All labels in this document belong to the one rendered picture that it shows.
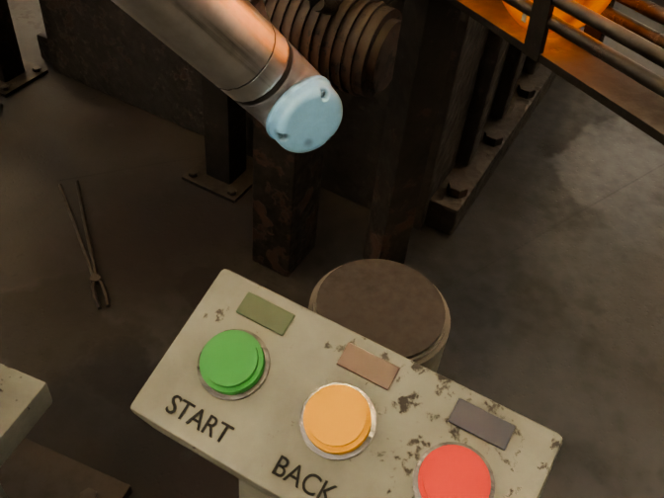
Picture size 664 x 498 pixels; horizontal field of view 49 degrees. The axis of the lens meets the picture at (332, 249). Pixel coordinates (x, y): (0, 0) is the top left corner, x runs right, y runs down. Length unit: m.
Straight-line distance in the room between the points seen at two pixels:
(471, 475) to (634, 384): 0.92
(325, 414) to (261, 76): 0.34
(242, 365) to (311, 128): 0.31
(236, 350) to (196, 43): 0.28
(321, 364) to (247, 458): 0.07
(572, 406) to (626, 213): 0.53
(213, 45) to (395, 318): 0.27
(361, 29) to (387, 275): 0.42
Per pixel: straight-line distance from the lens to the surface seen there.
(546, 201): 1.59
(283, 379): 0.45
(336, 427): 0.43
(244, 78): 0.66
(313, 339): 0.46
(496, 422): 0.44
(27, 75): 1.86
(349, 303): 0.60
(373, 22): 0.97
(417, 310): 0.61
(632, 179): 1.74
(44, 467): 1.12
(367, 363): 0.45
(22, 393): 0.84
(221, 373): 0.45
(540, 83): 1.83
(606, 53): 0.65
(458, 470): 0.42
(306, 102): 0.67
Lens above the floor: 0.98
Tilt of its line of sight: 45 degrees down
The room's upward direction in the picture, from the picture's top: 7 degrees clockwise
